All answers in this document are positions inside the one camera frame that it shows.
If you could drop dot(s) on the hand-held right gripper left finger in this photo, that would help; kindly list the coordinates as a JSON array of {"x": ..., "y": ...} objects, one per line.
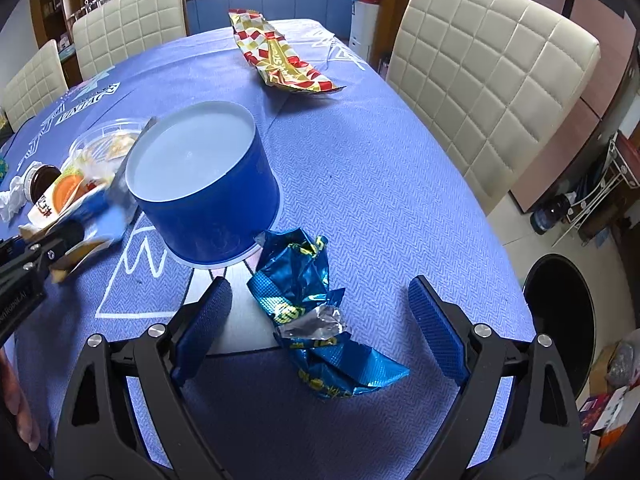
[{"x": 205, "y": 320}]

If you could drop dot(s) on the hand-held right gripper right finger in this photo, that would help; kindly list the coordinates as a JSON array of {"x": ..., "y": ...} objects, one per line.
[{"x": 435, "y": 325}]

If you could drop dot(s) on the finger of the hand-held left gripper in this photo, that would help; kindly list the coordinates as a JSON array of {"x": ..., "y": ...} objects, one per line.
[{"x": 55, "y": 245}]

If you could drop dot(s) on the blue white snack packet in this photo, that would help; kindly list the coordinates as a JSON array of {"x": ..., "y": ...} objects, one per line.
[{"x": 102, "y": 212}]

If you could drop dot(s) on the white tissue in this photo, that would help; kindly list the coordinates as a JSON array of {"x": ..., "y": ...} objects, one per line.
[{"x": 12, "y": 200}]

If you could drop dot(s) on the blue snack wrapper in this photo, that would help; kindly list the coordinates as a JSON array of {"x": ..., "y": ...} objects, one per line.
[{"x": 285, "y": 280}]

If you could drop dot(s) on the blue paper bowl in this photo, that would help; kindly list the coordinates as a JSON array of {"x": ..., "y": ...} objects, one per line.
[{"x": 215, "y": 200}]

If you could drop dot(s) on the clear round plastic lid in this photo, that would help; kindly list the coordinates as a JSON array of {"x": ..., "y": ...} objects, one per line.
[{"x": 107, "y": 132}]

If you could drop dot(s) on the black trash bin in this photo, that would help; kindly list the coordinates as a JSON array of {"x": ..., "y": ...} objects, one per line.
[{"x": 560, "y": 310}]

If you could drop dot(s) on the orange white snack packet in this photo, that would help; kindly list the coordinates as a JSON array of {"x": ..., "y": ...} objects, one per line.
[{"x": 62, "y": 195}]

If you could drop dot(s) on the brown bottle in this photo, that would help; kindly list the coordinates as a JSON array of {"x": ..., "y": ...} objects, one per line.
[{"x": 42, "y": 180}]

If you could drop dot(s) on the colourful beaded coaster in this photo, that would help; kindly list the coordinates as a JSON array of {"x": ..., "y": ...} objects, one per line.
[{"x": 2, "y": 167}]

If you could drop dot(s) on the blue printed tablecloth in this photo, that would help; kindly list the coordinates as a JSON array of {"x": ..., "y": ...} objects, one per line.
[{"x": 375, "y": 185}]

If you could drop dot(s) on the plastic bottle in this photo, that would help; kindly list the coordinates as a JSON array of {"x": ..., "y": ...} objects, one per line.
[{"x": 547, "y": 215}]

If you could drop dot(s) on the cream quilted chair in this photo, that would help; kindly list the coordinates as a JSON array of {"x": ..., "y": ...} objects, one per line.
[
  {"x": 130, "y": 20},
  {"x": 475, "y": 60},
  {"x": 35, "y": 85}
]

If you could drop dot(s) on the pile of boxes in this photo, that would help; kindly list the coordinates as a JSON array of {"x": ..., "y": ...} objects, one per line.
[{"x": 610, "y": 410}]

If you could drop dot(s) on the wooden display cabinet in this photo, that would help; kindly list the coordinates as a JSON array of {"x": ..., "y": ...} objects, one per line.
[{"x": 50, "y": 10}]

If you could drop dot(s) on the white metal rack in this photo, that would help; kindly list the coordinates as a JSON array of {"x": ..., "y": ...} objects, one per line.
[{"x": 617, "y": 170}]

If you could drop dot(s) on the red gold snack wrapper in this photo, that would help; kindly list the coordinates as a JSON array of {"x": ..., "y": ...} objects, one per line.
[{"x": 272, "y": 50}]

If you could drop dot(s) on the blue kitchen cabinets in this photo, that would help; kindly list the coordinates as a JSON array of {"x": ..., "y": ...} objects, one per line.
[{"x": 280, "y": 2}]

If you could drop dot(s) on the pink cabinet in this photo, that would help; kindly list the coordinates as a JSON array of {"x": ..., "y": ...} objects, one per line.
[{"x": 600, "y": 35}]

